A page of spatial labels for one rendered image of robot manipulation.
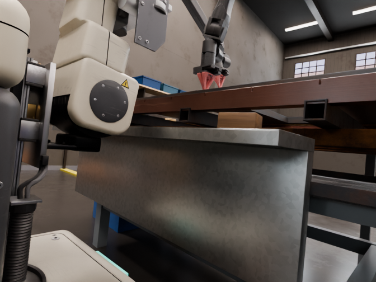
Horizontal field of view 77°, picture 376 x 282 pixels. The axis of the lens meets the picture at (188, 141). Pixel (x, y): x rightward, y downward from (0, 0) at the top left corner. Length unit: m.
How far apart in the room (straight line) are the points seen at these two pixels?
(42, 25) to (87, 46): 4.35
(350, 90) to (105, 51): 0.57
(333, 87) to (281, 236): 0.37
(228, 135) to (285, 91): 0.24
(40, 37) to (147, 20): 4.23
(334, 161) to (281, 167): 10.87
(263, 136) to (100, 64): 0.41
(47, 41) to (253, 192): 4.57
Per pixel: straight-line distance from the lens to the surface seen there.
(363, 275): 1.02
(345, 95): 0.64
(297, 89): 0.68
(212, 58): 1.00
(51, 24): 5.02
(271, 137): 0.46
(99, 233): 1.57
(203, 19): 1.39
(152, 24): 0.72
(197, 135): 0.56
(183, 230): 0.84
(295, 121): 1.40
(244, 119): 0.60
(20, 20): 0.42
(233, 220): 0.71
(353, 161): 11.39
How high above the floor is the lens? 0.63
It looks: 1 degrees up
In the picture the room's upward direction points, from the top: 6 degrees clockwise
